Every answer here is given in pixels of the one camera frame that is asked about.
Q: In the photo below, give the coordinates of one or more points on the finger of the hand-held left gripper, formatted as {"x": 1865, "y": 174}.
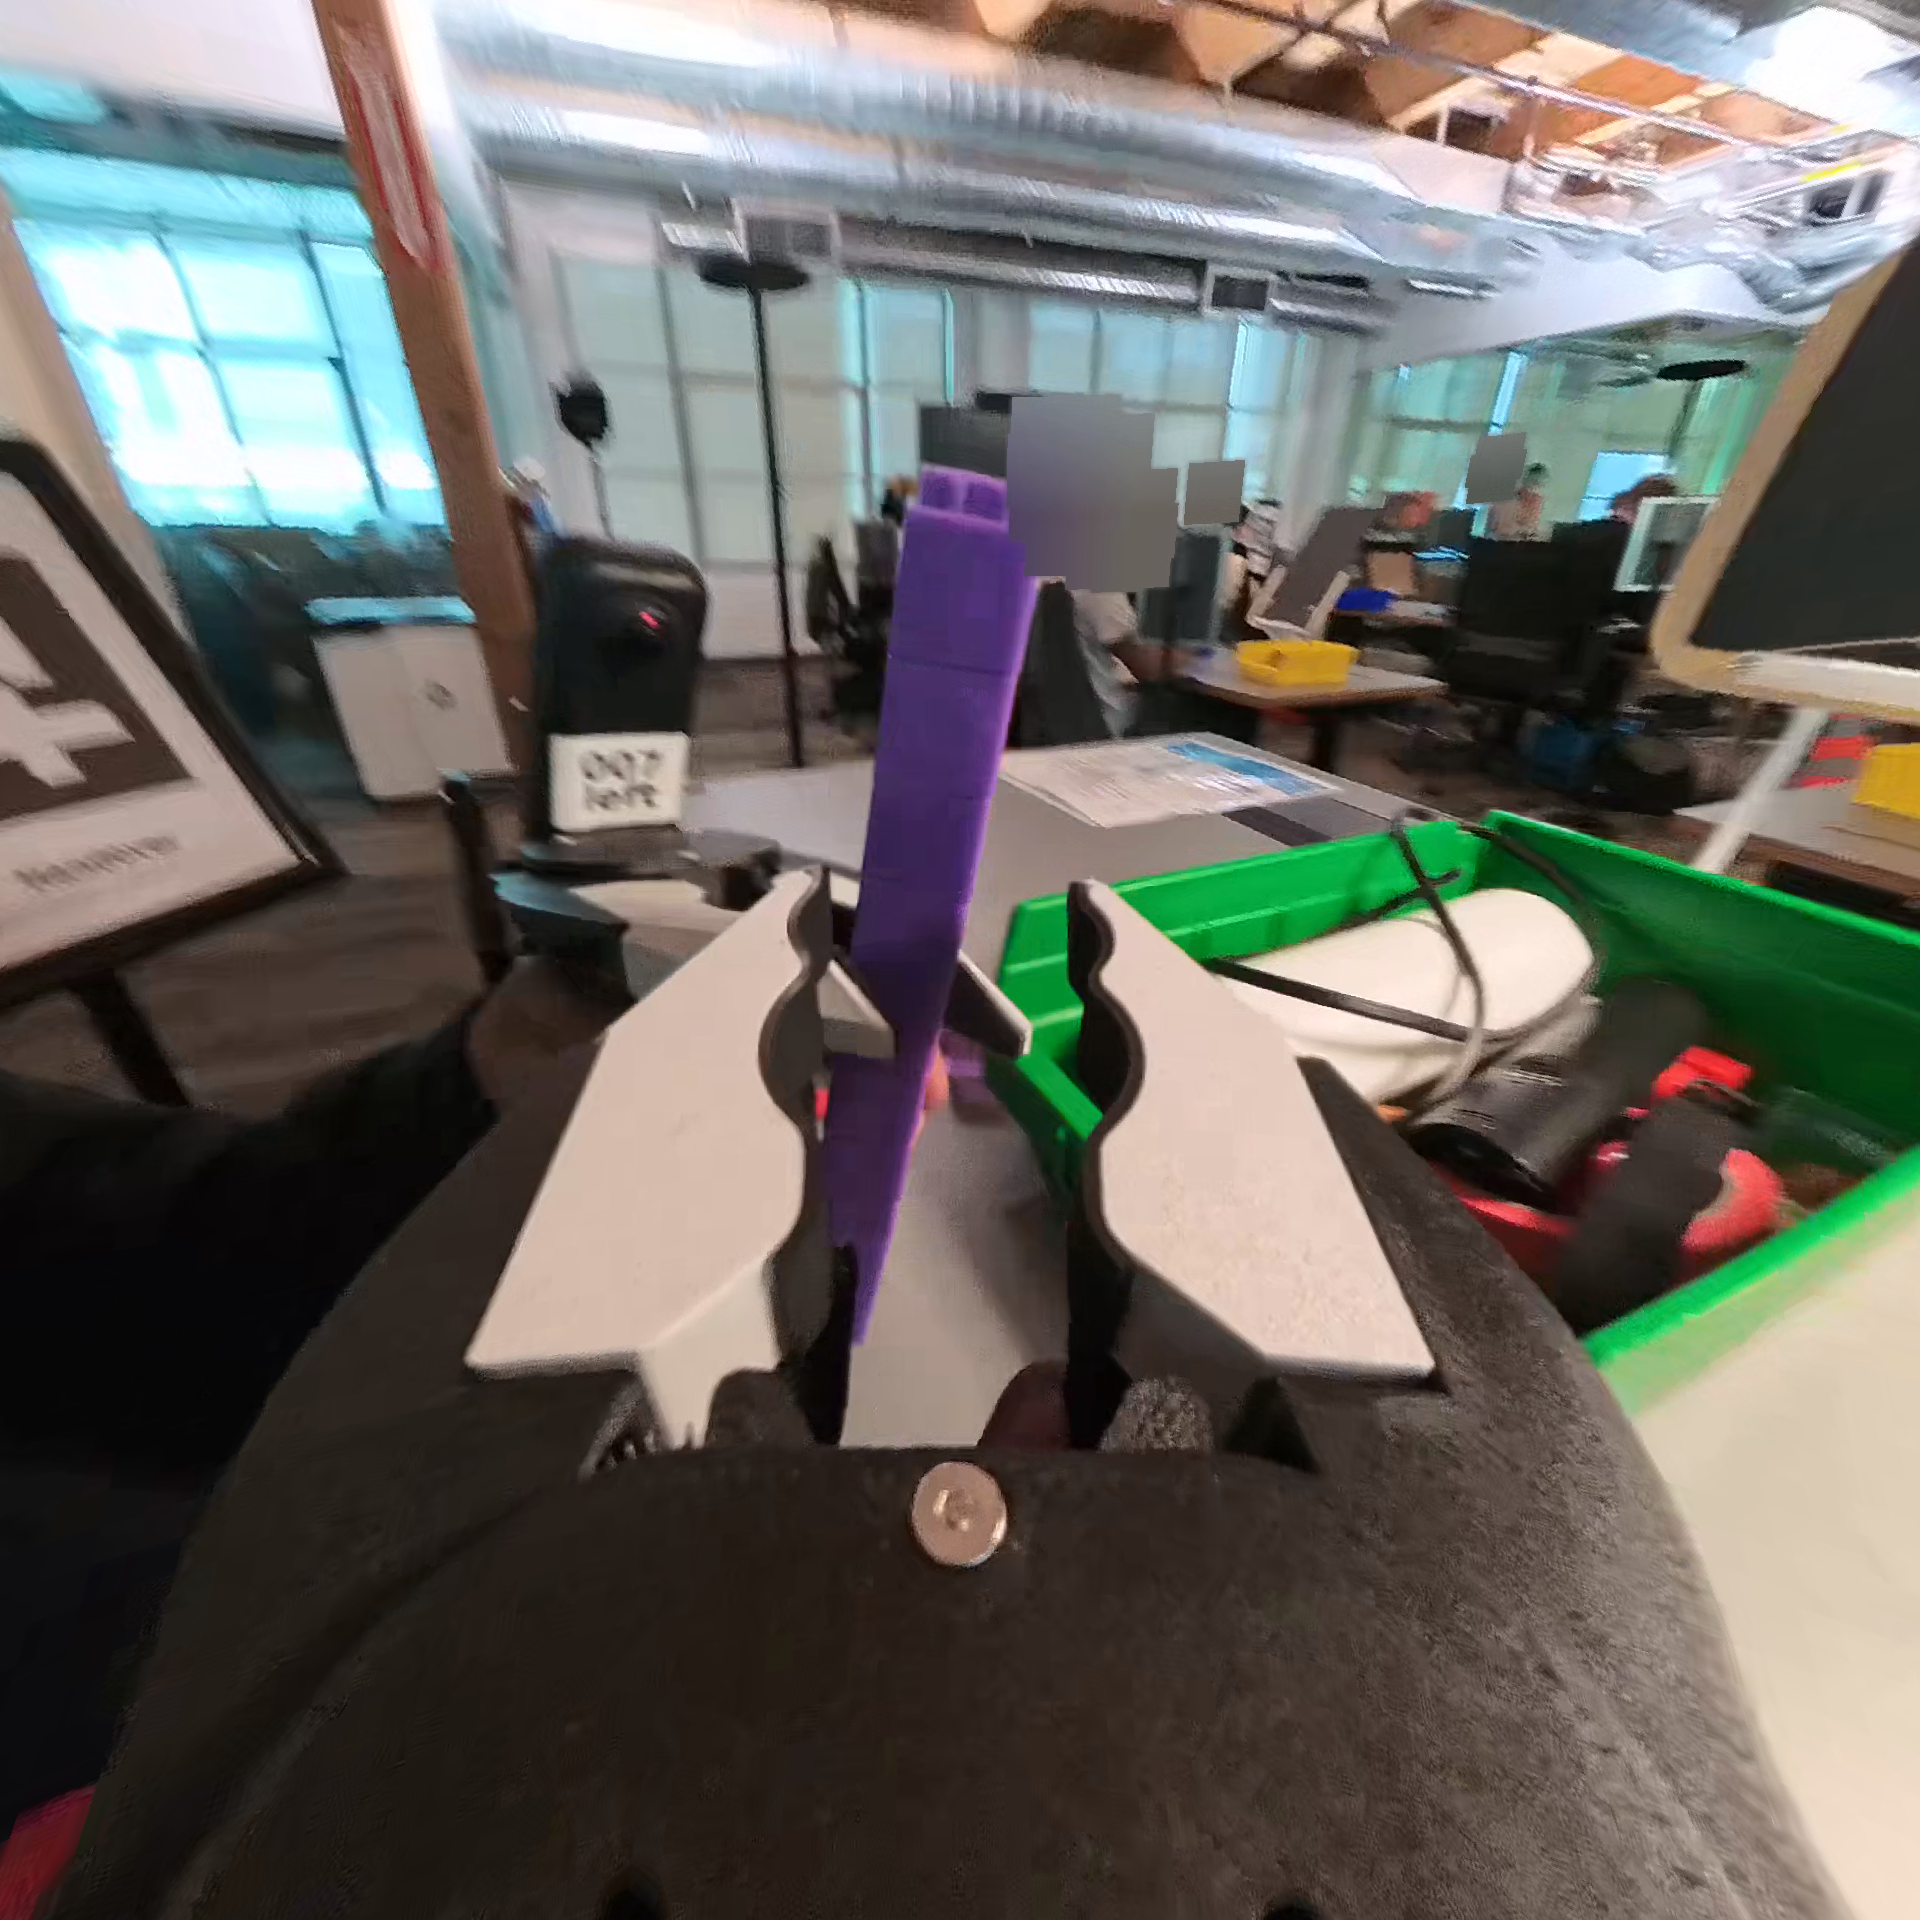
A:
{"x": 990, "y": 1014}
{"x": 676, "y": 910}

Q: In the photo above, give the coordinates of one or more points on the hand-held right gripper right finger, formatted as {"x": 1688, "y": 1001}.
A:
{"x": 1247, "y": 1200}

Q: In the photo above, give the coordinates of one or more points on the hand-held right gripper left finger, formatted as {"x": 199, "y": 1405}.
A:
{"x": 676, "y": 1200}

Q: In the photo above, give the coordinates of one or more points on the purple plastic tool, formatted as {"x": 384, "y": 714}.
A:
{"x": 931, "y": 780}

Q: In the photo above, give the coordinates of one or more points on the green plastic bin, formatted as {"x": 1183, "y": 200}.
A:
{"x": 1771, "y": 916}

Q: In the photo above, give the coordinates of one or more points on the person's left hand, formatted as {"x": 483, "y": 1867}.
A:
{"x": 540, "y": 1027}

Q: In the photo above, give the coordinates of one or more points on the white recycling cabinet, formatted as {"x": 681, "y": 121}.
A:
{"x": 407, "y": 696}

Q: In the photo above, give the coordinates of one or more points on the white cylinder with black cap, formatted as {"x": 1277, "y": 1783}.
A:
{"x": 1350, "y": 960}

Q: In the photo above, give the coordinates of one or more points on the printed paper sheet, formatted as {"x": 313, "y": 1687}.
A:
{"x": 1201, "y": 780}

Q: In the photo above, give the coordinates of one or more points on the black round lamp stand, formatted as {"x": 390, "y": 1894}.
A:
{"x": 750, "y": 277}

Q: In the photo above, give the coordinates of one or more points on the yellow box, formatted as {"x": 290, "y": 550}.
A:
{"x": 1296, "y": 664}

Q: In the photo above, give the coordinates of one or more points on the red round tool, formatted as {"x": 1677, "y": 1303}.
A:
{"x": 1727, "y": 1200}

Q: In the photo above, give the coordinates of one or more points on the yellow plastic bin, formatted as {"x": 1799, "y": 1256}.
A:
{"x": 1891, "y": 780}

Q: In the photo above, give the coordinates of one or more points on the black panel with pale rim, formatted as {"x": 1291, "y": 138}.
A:
{"x": 1830, "y": 511}

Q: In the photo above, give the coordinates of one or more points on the black wall speaker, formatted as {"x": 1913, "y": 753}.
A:
{"x": 583, "y": 413}

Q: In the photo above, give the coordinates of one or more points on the thin silver air duct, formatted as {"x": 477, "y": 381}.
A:
{"x": 1020, "y": 264}

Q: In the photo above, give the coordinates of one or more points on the large silver air duct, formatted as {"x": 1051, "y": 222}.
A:
{"x": 990, "y": 121}

